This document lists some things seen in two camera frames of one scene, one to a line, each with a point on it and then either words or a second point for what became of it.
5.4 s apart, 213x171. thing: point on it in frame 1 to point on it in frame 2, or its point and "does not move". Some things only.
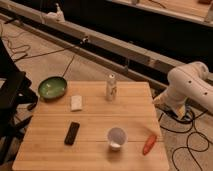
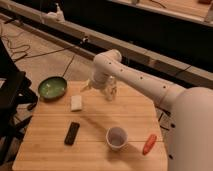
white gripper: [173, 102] to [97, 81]
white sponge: [76, 102] does not move
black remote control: [71, 133] does not move
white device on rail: [57, 16] does not move
